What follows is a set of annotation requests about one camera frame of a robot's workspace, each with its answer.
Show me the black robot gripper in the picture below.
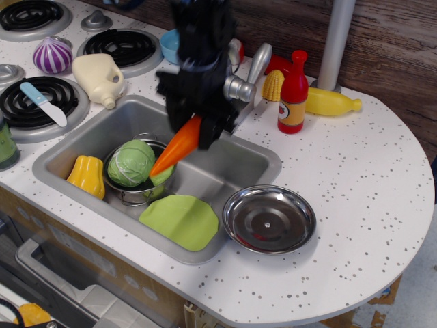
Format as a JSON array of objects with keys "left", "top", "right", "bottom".
[{"left": 156, "top": 51, "right": 236, "bottom": 150}]

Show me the orange toy carrot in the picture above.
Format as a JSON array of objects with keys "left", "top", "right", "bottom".
[{"left": 150, "top": 115, "right": 202, "bottom": 177}]

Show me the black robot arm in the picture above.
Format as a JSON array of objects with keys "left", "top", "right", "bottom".
[{"left": 156, "top": 1, "right": 237, "bottom": 150}]

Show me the silver metal plate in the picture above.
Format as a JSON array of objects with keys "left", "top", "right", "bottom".
[{"left": 223, "top": 184, "right": 316, "bottom": 254}]

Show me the silver toy faucet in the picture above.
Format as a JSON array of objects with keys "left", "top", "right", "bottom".
[{"left": 222, "top": 42, "right": 274, "bottom": 129}]

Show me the small green toy vegetable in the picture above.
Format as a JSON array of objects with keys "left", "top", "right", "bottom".
[{"left": 150, "top": 165, "right": 175, "bottom": 187}]

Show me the red white toy piece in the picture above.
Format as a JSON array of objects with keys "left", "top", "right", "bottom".
[{"left": 228, "top": 38, "right": 244, "bottom": 66}]

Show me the blue plastic bowl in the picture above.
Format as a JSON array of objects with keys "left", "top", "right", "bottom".
[{"left": 160, "top": 29, "right": 180, "bottom": 65}]

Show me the green toy cabbage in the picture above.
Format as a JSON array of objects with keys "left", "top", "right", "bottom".
[{"left": 107, "top": 139, "right": 155, "bottom": 187}]

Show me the yellow toy corn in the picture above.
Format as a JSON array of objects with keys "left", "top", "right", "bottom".
[{"left": 262, "top": 70, "right": 285, "bottom": 102}]

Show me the rear right stove burner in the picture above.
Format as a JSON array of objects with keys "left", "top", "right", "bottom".
[{"left": 76, "top": 29, "right": 163, "bottom": 78}]

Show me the stove burner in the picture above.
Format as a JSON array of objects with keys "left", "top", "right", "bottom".
[
  {"left": 1, "top": 1, "right": 72, "bottom": 42},
  {"left": 76, "top": 29, "right": 163, "bottom": 78},
  {"left": 1, "top": 76, "right": 90, "bottom": 144}
]

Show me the small steel pot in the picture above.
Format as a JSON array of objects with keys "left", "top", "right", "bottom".
[{"left": 103, "top": 133, "right": 176, "bottom": 206}]

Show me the cream toy jug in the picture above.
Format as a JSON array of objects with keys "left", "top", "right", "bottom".
[{"left": 72, "top": 53, "right": 125, "bottom": 109}]

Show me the stainless steel sink basin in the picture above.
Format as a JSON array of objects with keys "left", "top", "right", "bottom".
[{"left": 33, "top": 95, "right": 281, "bottom": 264}]

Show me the red toy item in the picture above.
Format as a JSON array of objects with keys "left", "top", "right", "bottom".
[{"left": 265, "top": 54, "right": 292, "bottom": 77}]

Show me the red ketchup bottle toy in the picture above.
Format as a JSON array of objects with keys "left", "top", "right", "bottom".
[{"left": 277, "top": 50, "right": 309, "bottom": 134}]

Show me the green cloth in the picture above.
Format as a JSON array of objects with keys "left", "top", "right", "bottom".
[{"left": 139, "top": 195, "right": 219, "bottom": 251}]

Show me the yellow toy squash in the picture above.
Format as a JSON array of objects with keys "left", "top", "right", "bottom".
[{"left": 67, "top": 155, "right": 105, "bottom": 200}]

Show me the yellow toy bottle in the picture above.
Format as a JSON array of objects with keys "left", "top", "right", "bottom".
[{"left": 306, "top": 87, "right": 362, "bottom": 116}]

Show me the grey stove knob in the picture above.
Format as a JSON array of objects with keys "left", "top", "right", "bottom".
[
  {"left": 0, "top": 64, "right": 25, "bottom": 88},
  {"left": 81, "top": 10, "right": 113, "bottom": 32}
]

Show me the purple striped toy onion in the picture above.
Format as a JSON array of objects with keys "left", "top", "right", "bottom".
[{"left": 32, "top": 37, "right": 73, "bottom": 74}]

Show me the front left stove burner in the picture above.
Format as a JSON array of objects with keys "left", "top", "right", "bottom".
[{"left": 1, "top": 76, "right": 90, "bottom": 144}]

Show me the grey vertical pole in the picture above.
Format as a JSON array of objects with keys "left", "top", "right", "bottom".
[{"left": 311, "top": 0, "right": 356, "bottom": 93}]

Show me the grey stove knob left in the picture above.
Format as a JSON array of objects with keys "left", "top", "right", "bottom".
[{"left": 0, "top": 64, "right": 25, "bottom": 88}]

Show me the rear left stove burner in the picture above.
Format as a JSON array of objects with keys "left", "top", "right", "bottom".
[{"left": 1, "top": 1, "right": 72, "bottom": 42}]

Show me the yellow object bottom left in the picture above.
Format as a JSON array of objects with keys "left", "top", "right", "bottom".
[{"left": 18, "top": 303, "right": 51, "bottom": 327}]

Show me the blue handled toy knife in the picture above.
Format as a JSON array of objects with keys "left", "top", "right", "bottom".
[{"left": 20, "top": 82, "right": 68, "bottom": 127}]

